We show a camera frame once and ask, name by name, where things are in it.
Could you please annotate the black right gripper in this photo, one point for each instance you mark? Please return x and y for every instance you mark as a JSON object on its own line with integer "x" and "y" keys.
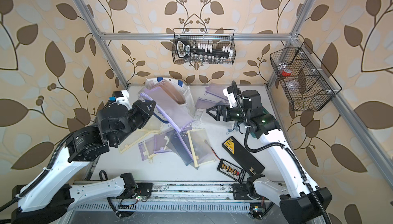
{"x": 220, "y": 111}

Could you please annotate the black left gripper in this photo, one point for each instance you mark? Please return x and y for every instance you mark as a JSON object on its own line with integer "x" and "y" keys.
{"x": 138, "y": 106}

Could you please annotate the purple mesh pouch pile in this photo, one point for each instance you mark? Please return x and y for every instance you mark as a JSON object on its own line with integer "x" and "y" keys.
{"x": 167, "y": 104}

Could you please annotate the pink mesh pouch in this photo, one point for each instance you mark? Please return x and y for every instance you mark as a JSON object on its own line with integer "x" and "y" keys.
{"x": 172, "y": 92}

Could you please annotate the yellow trimmed mesh pouch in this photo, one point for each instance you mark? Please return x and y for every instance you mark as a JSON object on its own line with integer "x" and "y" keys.
{"x": 201, "y": 150}

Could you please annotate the dark blue mesh pouch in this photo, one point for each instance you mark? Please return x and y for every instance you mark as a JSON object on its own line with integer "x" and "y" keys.
{"x": 179, "y": 143}

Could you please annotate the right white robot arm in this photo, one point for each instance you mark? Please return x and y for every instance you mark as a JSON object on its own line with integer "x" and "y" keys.
{"x": 300, "y": 199}

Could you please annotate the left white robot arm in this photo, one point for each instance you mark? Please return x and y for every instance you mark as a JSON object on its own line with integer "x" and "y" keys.
{"x": 50, "y": 196}

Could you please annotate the purple mesh pouch near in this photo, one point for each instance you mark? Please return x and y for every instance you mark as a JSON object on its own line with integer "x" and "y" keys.
{"x": 205, "y": 103}

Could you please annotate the yellow mesh pouch left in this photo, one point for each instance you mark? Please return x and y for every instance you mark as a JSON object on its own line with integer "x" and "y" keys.
{"x": 153, "y": 127}

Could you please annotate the purple mesh pouch far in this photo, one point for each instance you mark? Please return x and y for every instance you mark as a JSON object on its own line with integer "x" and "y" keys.
{"x": 217, "y": 90}

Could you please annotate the small purple yellow pouch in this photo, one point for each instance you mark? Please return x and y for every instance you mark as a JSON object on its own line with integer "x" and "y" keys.
{"x": 153, "y": 146}

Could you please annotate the black box yellow label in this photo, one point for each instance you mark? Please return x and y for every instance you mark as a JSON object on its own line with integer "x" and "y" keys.
{"x": 242, "y": 156}

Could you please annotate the black charger board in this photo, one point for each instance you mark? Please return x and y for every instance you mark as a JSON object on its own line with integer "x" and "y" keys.
{"x": 232, "y": 171}

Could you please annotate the black wire basket back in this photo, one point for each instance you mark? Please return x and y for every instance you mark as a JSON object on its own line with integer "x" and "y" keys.
{"x": 203, "y": 46}

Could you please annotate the black wire basket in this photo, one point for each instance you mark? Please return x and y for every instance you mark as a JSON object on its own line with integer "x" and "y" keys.
{"x": 306, "y": 82}
{"x": 203, "y": 46}

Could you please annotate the black wire basket right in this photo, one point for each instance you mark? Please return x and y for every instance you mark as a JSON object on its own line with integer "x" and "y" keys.
{"x": 306, "y": 82}

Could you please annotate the aluminium frame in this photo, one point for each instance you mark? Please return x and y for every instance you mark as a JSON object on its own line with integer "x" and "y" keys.
{"x": 353, "y": 38}

